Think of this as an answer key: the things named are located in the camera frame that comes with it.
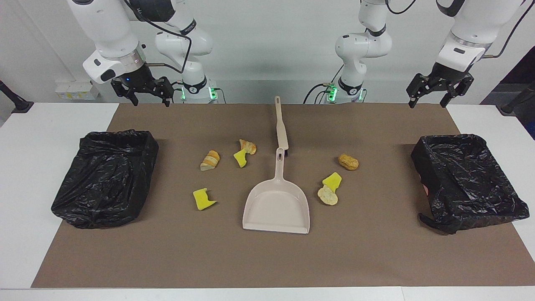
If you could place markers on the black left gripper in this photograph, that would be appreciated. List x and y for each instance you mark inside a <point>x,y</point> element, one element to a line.
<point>447,77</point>

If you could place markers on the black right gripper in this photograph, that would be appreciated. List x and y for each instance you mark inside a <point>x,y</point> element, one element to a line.
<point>141,79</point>

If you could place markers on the striped bread roll piece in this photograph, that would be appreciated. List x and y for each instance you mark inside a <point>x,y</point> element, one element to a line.
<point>210,161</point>

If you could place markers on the golden croissant end piece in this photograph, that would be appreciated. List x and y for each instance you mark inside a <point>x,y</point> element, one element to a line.
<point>248,147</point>

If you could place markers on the small yellow sponge piece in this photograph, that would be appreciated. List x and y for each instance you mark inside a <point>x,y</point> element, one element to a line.
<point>240,159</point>

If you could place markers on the brown fried nugget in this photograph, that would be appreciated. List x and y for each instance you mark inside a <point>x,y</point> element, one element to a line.
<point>348,162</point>

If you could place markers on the notched yellow sponge piece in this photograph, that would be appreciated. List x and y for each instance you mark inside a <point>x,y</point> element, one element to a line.
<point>202,200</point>

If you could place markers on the yellow green-backed sponge piece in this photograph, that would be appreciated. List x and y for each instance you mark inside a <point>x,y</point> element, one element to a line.
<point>333,180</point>

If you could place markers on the beige hand brush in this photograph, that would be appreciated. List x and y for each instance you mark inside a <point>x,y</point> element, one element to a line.
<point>282,133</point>

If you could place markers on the pale crumbly bread chunk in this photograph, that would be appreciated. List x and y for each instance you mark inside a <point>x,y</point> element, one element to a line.
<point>327,196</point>

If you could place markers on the beige plastic dustpan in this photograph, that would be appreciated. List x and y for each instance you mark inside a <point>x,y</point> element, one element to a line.
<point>276,209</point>

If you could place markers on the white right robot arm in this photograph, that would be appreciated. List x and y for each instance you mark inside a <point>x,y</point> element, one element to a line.
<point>108,29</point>

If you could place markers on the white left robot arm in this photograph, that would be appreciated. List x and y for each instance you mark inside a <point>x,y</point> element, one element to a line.
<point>472,29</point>

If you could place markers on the black bag lined bin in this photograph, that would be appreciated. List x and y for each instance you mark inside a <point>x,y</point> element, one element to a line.
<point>468,179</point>
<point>104,179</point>

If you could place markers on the black stand leg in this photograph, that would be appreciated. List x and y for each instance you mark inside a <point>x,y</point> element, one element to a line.
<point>21,106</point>
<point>508,109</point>

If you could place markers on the brown table mat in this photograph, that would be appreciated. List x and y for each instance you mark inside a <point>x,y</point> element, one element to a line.
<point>267,259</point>

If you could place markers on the white wall socket strip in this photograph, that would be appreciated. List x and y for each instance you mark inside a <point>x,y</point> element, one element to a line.
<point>77,91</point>

